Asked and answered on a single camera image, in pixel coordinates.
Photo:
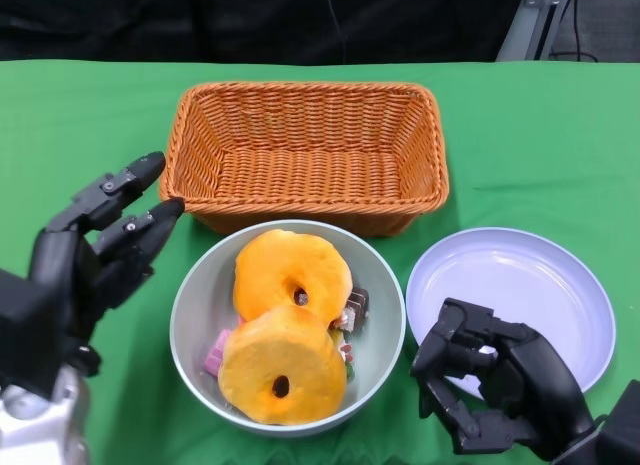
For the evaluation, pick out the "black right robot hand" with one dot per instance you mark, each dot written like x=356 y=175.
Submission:
x=535 y=380

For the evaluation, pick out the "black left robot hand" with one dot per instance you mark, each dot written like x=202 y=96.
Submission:
x=55 y=265

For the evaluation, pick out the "grey-green bowl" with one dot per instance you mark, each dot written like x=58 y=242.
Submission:
x=200 y=305

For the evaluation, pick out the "orange bagel bread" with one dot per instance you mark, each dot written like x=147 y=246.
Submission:
x=270 y=355
x=280 y=265

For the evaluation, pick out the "pale lavender plate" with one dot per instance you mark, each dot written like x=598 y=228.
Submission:
x=525 y=285

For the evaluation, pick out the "pink cake slice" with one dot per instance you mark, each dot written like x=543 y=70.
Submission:
x=216 y=357

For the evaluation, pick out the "chocolate cake slice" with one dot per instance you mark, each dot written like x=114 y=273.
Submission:
x=357 y=302

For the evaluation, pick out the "orange wicker basket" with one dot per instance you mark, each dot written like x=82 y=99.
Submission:
x=310 y=175

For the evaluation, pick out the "green tablecloth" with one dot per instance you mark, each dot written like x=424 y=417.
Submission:
x=525 y=135

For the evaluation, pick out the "black backdrop cloth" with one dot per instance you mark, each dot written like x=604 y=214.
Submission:
x=150 y=20

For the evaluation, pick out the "grey metal stand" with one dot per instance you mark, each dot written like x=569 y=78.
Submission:
x=525 y=25

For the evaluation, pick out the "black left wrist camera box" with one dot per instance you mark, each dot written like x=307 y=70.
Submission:
x=30 y=325

